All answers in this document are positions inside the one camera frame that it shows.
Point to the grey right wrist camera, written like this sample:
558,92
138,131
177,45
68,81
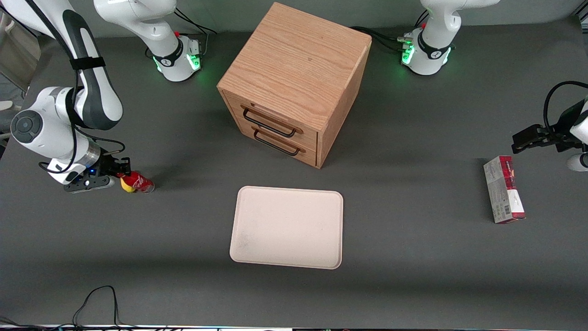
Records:
90,183

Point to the red and grey carton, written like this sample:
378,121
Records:
503,189

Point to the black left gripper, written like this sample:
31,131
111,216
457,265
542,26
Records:
557,136

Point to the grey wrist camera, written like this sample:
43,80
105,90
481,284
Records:
90,183
578,162

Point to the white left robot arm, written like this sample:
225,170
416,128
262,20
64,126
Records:
432,50

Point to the wooden drawer cabinet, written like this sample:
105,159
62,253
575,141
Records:
298,69

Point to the wooden drawer front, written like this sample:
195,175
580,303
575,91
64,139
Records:
294,151
275,118

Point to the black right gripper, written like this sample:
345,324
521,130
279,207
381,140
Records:
108,166

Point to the red coke bottle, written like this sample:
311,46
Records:
138,182

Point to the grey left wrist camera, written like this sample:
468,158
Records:
578,162

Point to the beige rectangular tray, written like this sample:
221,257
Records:
287,227

